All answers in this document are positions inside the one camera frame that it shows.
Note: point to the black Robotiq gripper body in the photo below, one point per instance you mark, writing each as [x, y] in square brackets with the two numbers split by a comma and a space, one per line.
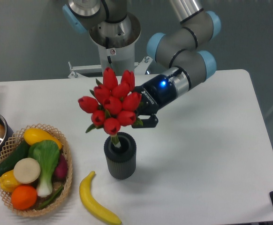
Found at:
[155, 94]

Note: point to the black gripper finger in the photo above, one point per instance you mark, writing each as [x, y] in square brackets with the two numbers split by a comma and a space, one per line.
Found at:
[150, 122]

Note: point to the red tulip bouquet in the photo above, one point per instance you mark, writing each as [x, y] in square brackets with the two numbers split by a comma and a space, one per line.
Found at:
[113, 104]

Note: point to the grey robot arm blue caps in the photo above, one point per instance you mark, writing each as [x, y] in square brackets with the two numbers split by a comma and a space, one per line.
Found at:
[115, 31]

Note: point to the dark grey ribbed vase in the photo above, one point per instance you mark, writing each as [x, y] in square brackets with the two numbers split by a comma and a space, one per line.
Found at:
[121, 162]

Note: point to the yellow toy banana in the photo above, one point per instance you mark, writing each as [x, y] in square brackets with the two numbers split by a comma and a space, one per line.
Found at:
[91, 204]

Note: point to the purple sweet potato toy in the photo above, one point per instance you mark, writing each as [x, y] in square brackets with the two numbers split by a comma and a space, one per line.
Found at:
[61, 169]

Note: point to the green bok choy toy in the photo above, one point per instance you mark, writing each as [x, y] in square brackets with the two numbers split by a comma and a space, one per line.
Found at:
[46, 153]

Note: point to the yellow squash toy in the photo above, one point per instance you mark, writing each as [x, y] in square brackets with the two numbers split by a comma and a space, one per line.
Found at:
[35, 135]

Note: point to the green bean pod toy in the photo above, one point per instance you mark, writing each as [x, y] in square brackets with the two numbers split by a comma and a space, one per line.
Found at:
[51, 199]

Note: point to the green cucumber toy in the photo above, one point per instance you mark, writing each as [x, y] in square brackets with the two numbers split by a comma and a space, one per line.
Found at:
[15, 156]

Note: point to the orange toy fruit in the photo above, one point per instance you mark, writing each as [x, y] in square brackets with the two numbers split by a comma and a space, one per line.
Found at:
[23, 197]

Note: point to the yellow bell pepper toy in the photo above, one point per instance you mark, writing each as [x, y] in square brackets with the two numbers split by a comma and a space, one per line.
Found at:
[8, 182]

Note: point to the woven wicker basket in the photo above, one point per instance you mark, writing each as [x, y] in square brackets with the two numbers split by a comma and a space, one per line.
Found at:
[11, 145]

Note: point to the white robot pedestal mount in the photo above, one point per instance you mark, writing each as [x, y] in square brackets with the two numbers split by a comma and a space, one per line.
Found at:
[118, 59]

